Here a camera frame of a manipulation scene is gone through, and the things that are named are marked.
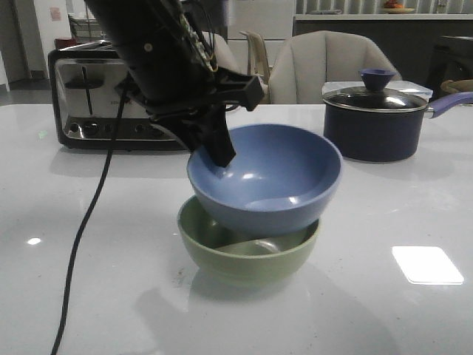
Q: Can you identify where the beige chair on left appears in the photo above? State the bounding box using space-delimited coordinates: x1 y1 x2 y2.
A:
200 31 241 73

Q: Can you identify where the dark counter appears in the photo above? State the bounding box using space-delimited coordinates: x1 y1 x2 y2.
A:
293 14 472 84

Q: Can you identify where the beige chair on right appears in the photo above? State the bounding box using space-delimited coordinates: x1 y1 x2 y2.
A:
268 30 402 104

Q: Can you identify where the beige chair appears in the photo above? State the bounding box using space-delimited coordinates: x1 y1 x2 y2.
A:
268 30 402 104
200 31 241 73

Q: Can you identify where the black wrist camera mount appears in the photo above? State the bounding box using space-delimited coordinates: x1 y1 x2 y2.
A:
211 68 265 112

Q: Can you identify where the fruit plate on counter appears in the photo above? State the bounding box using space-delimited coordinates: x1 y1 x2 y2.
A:
380 0 415 14

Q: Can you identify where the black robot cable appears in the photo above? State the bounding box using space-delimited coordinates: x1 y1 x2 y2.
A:
50 79 130 355

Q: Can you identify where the glass lid with blue knob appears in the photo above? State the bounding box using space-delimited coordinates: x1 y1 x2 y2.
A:
322 68 427 112

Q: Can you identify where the white cabinet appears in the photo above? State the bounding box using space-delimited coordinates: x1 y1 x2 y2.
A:
227 0 296 72

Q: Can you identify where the cream plastic chair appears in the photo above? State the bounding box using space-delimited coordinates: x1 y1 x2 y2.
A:
239 31 270 104

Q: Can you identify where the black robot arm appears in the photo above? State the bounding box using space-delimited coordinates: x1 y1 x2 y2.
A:
86 1 236 167

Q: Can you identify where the dark blue saucepan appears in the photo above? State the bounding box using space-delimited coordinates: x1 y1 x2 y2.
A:
324 92 472 163

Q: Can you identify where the clear plastic container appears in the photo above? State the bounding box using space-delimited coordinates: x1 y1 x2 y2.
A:
321 81 433 101

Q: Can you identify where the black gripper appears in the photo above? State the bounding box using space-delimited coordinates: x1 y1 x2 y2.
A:
115 70 236 166

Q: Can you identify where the black and chrome toaster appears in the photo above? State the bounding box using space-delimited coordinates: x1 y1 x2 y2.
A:
48 40 182 151

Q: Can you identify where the green plastic bowl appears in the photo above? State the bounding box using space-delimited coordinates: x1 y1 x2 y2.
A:
177 197 320 287

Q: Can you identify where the blue plastic bowl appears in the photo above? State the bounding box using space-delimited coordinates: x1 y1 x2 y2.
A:
187 124 343 236

